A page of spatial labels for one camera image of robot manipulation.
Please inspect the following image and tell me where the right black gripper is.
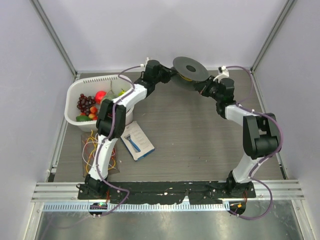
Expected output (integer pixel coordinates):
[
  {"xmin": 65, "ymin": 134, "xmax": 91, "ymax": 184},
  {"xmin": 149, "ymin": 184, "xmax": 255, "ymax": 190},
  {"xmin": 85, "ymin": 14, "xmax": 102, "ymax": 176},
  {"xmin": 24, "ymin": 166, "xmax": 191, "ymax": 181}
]
[{"xmin": 193, "ymin": 75, "xmax": 222, "ymax": 102}]

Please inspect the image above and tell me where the grey perforated cable spool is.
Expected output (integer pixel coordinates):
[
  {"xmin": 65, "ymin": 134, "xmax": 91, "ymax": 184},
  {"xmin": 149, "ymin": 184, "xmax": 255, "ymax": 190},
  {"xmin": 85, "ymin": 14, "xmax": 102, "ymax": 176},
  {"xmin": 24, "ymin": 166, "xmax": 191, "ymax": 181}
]
[{"xmin": 171, "ymin": 56, "xmax": 210, "ymax": 91}]

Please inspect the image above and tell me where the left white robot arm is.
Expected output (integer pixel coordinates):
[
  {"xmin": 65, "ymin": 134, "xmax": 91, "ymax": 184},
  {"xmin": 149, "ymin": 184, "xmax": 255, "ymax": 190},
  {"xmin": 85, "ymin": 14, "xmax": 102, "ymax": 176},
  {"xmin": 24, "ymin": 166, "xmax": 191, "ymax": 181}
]
[{"xmin": 78, "ymin": 60, "xmax": 178, "ymax": 200}]

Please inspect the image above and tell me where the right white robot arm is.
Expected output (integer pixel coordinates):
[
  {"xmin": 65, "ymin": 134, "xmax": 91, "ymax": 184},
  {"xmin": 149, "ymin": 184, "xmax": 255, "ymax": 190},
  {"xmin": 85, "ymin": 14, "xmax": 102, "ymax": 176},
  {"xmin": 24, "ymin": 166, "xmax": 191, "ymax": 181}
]
[{"xmin": 194, "ymin": 77, "xmax": 283, "ymax": 198}]

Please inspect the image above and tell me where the green netted melon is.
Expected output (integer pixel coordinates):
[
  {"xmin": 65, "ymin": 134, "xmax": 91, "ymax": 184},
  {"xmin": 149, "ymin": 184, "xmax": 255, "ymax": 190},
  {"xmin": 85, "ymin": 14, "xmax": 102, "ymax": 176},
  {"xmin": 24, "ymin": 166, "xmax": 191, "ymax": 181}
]
[{"xmin": 103, "ymin": 90, "xmax": 119, "ymax": 100}]

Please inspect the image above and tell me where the red apple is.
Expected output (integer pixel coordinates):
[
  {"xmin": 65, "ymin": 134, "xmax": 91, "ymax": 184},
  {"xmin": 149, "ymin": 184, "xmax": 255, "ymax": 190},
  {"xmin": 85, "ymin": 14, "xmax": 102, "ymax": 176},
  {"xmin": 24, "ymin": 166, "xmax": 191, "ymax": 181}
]
[{"xmin": 94, "ymin": 90, "xmax": 107, "ymax": 104}]

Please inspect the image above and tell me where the razor in white box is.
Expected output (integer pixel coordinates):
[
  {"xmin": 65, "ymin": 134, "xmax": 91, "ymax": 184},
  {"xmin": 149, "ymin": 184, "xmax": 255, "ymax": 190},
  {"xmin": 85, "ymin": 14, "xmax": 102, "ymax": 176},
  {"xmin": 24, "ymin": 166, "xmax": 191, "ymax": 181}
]
[{"xmin": 121, "ymin": 121, "xmax": 155, "ymax": 162}]

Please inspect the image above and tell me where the white plastic basket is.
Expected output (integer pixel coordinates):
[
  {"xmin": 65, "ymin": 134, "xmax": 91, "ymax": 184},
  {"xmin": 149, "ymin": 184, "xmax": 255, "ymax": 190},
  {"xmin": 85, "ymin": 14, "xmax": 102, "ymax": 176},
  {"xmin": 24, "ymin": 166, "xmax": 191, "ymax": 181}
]
[{"xmin": 64, "ymin": 74, "xmax": 132, "ymax": 132}]

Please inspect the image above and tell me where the small peach fruit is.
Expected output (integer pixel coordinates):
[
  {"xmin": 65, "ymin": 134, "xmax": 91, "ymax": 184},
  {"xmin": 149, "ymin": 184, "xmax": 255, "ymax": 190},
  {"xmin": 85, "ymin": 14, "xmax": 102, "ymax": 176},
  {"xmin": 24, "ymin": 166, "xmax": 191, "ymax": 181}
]
[{"xmin": 80, "ymin": 106, "xmax": 98, "ymax": 121}]

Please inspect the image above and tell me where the green leaf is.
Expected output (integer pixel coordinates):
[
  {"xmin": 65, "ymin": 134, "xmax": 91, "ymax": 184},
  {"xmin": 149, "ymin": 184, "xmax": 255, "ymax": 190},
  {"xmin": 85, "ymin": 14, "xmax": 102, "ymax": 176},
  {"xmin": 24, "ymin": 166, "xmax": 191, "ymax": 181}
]
[{"xmin": 76, "ymin": 115, "xmax": 92, "ymax": 122}]

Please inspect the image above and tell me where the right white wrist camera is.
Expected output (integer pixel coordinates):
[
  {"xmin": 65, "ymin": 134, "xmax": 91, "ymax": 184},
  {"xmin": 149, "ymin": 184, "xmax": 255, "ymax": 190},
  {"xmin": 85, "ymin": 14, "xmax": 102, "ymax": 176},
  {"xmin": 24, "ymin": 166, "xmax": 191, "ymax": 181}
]
[{"xmin": 213, "ymin": 65, "xmax": 230, "ymax": 83}]

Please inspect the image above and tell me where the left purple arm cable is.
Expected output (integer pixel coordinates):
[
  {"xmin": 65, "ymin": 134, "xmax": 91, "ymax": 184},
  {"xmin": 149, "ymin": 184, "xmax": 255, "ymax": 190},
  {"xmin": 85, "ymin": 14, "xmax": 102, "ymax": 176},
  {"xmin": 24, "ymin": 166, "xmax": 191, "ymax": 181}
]
[{"xmin": 95, "ymin": 65, "xmax": 146, "ymax": 217}]

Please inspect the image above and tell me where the black mounting base plate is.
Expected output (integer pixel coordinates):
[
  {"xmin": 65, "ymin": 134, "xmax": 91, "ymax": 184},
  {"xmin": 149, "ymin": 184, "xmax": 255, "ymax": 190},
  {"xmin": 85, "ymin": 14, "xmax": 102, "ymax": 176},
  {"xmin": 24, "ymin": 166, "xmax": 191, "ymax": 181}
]
[{"xmin": 76, "ymin": 180, "xmax": 256, "ymax": 205}]

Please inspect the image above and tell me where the clear tray of cables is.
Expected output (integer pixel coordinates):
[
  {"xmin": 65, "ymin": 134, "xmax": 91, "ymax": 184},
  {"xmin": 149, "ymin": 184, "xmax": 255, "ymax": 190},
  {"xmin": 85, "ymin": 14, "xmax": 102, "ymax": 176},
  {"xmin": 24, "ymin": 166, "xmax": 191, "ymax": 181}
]
[{"xmin": 81, "ymin": 130, "xmax": 120, "ymax": 177}]

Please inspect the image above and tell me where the red cable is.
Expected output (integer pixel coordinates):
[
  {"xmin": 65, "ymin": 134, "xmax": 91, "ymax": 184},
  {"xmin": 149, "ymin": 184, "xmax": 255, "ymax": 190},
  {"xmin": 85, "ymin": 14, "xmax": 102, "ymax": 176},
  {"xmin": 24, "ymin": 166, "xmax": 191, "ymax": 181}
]
[{"xmin": 82, "ymin": 134, "xmax": 117, "ymax": 163}]

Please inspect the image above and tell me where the aluminium rail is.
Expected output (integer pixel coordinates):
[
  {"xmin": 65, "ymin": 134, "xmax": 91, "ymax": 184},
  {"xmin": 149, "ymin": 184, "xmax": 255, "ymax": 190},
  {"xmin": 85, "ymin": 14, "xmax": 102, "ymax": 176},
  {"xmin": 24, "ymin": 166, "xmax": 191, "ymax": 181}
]
[{"xmin": 31, "ymin": 179, "xmax": 305, "ymax": 202}]

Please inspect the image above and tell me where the white slotted cable duct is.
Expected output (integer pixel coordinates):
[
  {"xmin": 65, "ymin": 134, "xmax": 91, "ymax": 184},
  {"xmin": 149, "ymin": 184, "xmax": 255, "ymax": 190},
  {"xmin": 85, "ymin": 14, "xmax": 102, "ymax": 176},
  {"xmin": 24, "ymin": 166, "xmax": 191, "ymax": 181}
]
[{"xmin": 42, "ymin": 201, "xmax": 230, "ymax": 213}]

